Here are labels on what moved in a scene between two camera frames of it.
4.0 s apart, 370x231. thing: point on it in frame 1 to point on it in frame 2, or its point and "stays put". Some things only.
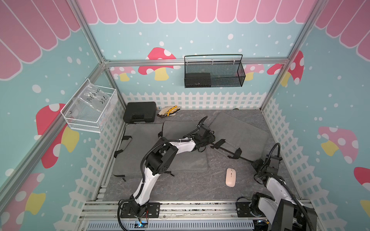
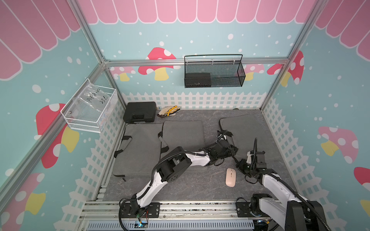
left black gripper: (211, 138) to (231, 150)
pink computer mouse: (231, 177) stays put
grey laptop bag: (137, 139) stays put
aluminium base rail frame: (105, 215) stays put
